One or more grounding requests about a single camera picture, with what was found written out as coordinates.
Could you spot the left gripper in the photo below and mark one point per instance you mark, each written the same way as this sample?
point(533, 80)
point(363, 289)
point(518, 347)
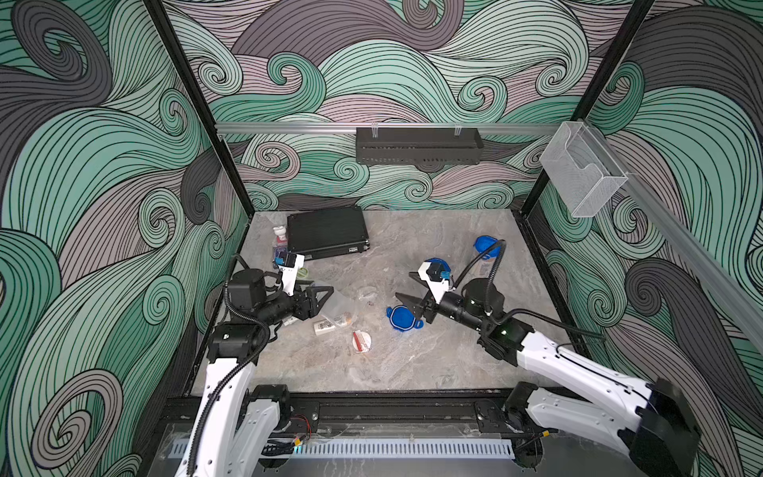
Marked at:
point(308, 309)

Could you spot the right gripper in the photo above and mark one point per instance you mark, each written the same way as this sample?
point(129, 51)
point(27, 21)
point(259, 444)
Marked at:
point(409, 300)

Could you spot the toiletry jar blue lid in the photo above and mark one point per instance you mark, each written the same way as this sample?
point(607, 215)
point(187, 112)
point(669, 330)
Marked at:
point(340, 310)

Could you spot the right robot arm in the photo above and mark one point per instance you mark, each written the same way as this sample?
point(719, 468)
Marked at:
point(652, 423)

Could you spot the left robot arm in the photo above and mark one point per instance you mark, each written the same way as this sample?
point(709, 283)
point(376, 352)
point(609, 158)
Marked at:
point(238, 428)

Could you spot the white tube orange cap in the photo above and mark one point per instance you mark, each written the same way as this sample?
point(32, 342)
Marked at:
point(326, 326)

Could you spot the blue playing card box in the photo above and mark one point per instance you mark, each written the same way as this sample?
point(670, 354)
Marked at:
point(279, 256)

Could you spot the white pink small bottle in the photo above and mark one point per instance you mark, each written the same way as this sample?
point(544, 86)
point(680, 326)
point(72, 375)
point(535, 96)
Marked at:
point(281, 238)

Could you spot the round red white packet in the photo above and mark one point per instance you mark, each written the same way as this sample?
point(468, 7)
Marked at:
point(362, 342)

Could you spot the black ribbed case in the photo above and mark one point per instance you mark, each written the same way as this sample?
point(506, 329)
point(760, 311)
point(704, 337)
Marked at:
point(328, 233)

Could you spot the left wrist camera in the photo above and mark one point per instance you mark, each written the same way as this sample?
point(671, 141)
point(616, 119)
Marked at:
point(288, 272)

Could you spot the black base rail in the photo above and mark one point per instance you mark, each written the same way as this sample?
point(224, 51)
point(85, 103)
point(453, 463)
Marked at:
point(482, 410)

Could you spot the black wall shelf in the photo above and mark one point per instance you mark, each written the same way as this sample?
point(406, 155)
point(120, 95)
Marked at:
point(429, 148)

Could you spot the white perforated cable duct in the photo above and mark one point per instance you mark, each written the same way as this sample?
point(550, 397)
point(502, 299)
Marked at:
point(379, 448)

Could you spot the aluminium wall rail back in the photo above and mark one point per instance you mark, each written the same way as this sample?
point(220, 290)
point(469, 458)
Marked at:
point(303, 127)

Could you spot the aluminium wall rail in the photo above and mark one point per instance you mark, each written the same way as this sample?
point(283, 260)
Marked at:
point(303, 127)
point(680, 207)

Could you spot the clear acrylic wall holder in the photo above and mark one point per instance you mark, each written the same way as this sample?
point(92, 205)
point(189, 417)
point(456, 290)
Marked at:
point(583, 167)

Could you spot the aluminium wall rail right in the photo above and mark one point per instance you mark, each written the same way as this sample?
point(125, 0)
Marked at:
point(680, 207)

